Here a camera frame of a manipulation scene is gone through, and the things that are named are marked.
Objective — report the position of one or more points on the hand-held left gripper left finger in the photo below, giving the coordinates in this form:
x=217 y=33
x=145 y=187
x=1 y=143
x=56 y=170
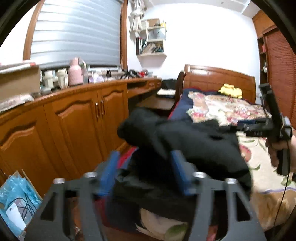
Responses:
x=108 y=171

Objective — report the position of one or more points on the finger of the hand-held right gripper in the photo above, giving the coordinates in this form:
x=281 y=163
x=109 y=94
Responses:
x=256 y=129

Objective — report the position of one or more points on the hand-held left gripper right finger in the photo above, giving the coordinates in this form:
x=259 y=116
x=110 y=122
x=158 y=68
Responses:
x=180 y=171

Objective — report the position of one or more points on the black double-breasted coat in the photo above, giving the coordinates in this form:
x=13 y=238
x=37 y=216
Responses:
x=192 y=141

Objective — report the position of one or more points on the person's right hand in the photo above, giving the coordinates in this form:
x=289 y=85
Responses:
x=274 y=150

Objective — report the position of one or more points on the floral blanket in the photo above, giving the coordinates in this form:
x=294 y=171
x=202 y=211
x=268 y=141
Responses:
x=226 y=106

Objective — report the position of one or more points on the yellow plush toy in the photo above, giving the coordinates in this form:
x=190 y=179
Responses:
x=230 y=91

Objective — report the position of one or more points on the small white figurine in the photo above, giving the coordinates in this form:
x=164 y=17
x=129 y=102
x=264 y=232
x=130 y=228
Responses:
x=265 y=67

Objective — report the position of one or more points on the wooden desk with cabinets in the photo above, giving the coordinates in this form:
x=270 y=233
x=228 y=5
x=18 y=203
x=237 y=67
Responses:
x=69 y=120

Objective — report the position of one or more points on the wooden bed headboard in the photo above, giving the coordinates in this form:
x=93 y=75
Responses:
x=215 y=76

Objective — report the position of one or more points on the wooden louvered wardrobe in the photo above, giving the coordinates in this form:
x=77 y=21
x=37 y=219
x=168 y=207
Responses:
x=277 y=58

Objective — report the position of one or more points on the dark desk chair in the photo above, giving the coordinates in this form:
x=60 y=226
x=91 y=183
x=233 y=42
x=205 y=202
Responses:
x=180 y=88

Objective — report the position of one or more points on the blue plastic bag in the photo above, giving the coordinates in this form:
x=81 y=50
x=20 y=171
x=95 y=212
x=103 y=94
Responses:
x=16 y=197

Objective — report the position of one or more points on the black mechanical device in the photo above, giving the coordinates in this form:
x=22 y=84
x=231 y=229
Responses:
x=130 y=74

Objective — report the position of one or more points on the pink thermos bottle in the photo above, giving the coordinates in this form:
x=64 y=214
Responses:
x=76 y=74

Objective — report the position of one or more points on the white ceramic figure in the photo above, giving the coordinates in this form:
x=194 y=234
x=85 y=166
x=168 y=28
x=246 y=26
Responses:
x=49 y=80
x=62 y=78

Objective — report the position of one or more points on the red basket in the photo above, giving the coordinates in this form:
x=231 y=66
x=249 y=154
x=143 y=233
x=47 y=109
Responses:
x=143 y=73

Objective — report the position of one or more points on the row of books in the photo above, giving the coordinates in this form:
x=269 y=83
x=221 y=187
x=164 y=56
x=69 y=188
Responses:
x=150 y=47

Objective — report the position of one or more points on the cardboard box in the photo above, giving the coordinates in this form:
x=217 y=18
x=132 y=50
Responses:
x=18 y=81

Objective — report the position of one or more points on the white paper bag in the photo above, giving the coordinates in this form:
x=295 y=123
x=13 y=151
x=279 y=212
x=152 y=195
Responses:
x=156 y=34

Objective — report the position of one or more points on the grey window blind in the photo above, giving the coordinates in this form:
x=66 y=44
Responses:
x=76 y=30

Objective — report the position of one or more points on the tied white curtain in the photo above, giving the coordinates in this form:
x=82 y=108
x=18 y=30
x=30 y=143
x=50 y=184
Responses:
x=136 y=16

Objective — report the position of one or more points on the white wall shelf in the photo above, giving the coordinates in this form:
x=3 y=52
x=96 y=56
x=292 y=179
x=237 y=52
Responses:
x=143 y=25

